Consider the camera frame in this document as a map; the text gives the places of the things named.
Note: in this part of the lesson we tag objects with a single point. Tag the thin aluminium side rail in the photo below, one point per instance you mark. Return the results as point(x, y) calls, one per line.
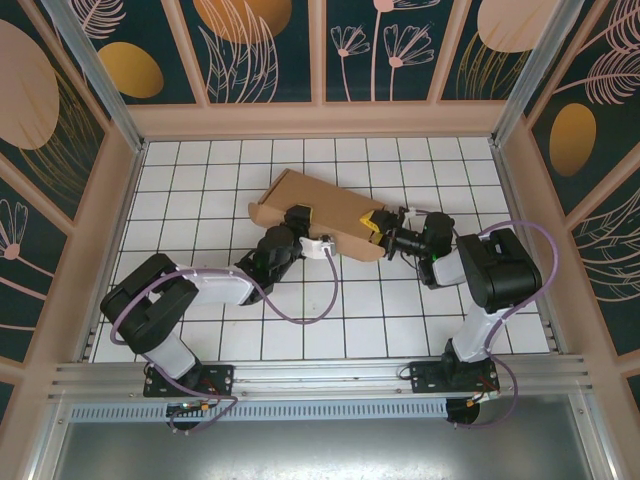
point(510, 180)

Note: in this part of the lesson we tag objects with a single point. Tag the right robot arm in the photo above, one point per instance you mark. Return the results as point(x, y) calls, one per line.
point(505, 275)

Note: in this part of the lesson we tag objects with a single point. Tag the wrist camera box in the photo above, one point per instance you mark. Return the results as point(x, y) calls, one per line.
point(315, 247)
point(415, 212)

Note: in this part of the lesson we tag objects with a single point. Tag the grey metal sheet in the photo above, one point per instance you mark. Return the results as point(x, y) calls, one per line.
point(320, 450)

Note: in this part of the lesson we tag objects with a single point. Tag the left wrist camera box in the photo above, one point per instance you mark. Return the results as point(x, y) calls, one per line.
point(315, 247)

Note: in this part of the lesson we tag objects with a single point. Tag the aluminium table rail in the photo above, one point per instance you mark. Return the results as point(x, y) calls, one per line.
point(320, 372)

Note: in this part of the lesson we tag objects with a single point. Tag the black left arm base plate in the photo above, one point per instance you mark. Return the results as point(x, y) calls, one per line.
point(220, 375)

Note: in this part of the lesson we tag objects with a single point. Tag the brown cardboard box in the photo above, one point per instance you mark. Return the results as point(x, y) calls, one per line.
point(325, 200)

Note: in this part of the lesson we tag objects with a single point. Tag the aluminium frame post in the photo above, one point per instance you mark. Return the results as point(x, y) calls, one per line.
point(537, 65)
point(101, 80)

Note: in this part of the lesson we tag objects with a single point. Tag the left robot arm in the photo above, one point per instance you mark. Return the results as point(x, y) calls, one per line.
point(150, 305)

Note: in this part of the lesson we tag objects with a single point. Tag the small circuit board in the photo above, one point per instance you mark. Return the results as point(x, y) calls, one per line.
point(192, 406)

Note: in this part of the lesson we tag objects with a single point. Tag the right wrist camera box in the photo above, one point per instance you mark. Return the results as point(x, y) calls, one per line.
point(415, 212)

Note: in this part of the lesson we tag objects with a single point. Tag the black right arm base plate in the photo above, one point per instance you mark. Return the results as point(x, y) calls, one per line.
point(425, 375)

